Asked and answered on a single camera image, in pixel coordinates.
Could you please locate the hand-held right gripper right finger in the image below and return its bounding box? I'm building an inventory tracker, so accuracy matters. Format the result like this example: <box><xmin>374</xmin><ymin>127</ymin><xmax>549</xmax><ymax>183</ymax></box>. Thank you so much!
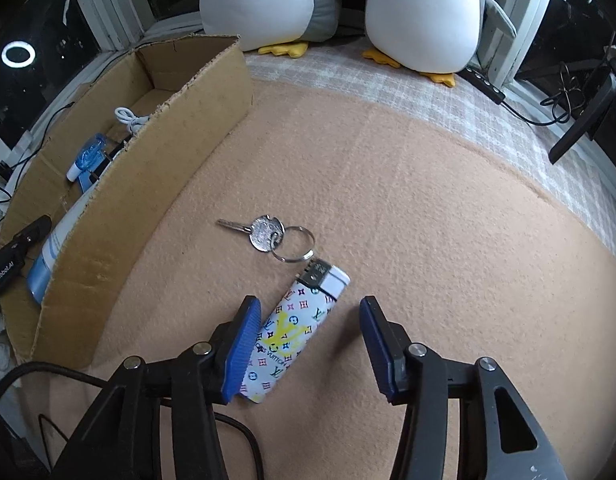
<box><xmin>359</xmin><ymin>296</ymin><xmax>568</xmax><ymax>480</ymax></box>

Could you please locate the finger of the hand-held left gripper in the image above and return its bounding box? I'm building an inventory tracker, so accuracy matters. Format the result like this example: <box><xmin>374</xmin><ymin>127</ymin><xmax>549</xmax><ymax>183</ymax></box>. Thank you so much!
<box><xmin>5</xmin><ymin>215</ymin><xmax>52</xmax><ymax>253</ymax></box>

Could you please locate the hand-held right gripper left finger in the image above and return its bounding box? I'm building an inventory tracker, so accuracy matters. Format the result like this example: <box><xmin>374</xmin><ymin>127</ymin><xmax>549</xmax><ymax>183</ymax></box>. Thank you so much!
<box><xmin>50</xmin><ymin>295</ymin><xmax>263</xmax><ymax>480</ymax></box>

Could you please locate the white sunscreen bottle blue cap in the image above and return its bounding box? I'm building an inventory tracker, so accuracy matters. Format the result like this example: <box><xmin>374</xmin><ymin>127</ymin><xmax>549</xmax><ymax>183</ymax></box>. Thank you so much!
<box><xmin>27</xmin><ymin>191</ymin><xmax>97</xmax><ymax>306</ymax></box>

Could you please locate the white patterned lighter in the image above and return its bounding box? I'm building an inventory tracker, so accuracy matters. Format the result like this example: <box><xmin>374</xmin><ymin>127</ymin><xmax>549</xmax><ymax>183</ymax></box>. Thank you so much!
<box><xmin>240</xmin><ymin>259</ymin><xmax>349</xmax><ymax>404</ymax></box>

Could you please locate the cardboard box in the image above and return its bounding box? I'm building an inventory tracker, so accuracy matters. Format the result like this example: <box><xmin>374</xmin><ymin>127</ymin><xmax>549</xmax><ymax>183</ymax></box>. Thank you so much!
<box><xmin>0</xmin><ymin>35</ymin><xmax>255</xmax><ymax>366</ymax></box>

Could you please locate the blue phone stand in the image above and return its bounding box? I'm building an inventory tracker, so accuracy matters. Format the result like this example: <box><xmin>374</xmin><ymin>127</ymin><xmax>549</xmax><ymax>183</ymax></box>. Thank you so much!
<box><xmin>67</xmin><ymin>132</ymin><xmax>110</xmax><ymax>182</ymax></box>

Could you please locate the grey plaid cloth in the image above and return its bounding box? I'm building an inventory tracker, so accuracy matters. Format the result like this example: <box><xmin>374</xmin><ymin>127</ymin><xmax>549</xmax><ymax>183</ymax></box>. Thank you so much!
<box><xmin>243</xmin><ymin>40</ymin><xmax>616</xmax><ymax>262</ymax></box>

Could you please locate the black inline remote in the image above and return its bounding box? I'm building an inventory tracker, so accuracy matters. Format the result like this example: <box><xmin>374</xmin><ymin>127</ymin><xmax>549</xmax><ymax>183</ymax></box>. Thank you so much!
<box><xmin>460</xmin><ymin>66</ymin><xmax>506</xmax><ymax>107</ymax></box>

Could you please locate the black tripod stand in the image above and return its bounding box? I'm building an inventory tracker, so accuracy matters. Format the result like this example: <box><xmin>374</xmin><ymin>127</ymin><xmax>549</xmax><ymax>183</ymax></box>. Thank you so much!
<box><xmin>548</xmin><ymin>45</ymin><xmax>616</xmax><ymax>164</ymax></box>

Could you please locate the large penguin plush toy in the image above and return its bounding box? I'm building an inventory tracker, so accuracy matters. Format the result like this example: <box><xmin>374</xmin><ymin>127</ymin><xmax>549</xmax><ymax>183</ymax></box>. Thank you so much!
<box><xmin>198</xmin><ymin>0</ymin><xmax>341</xmax><ymax>57</ymax></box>

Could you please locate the small penguin plush toy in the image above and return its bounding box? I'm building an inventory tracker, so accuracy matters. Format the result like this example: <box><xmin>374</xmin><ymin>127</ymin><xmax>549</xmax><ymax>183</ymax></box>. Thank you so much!
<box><xmin>363</xmin><ymin>0</ymin><xmax>517</xmax><ymax>89</ymax></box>

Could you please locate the white power strip with cables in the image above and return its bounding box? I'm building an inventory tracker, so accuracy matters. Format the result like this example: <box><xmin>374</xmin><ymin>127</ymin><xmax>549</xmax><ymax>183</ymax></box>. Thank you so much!
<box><xmin>0</xmin><ymin>179</ymin><xmax>20</xmax><ymax>227</ymax></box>

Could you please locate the thick black cable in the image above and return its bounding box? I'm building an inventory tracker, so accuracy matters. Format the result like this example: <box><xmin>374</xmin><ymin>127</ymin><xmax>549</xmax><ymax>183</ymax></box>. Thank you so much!
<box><xmin>0</xmin><ymin>360</ymin><xmax>265</xmax><ymax>480</ymax></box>

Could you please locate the long black cable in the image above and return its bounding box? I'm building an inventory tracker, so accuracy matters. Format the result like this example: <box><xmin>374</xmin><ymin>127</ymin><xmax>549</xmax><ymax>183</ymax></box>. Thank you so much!
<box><xmin>30</xmin><ymin>101</ymin><xmax>77</xmax><ymax>132</ymax></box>

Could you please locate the silver key on ring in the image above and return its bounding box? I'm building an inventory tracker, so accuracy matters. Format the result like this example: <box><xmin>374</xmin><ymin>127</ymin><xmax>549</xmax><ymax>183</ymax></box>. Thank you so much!
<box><xmin>217</xmin><ymin>215</ymin><xmax>317</xmax><ymax>264</ymax></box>

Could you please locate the white usb cable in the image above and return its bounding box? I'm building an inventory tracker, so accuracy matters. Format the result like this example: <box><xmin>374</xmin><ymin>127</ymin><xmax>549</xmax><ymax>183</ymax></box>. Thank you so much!
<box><xmin>113</xmin><ymin>106</ymin><xmax>155</xmax><ymax>137</ymax></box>

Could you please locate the black ring light cable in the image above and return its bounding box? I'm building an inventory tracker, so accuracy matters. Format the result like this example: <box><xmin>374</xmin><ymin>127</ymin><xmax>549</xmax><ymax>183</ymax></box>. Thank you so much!
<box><xmin>502</xmin><ymin>60</ymin><xmax>596</xmax><ymax>127</ymax></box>

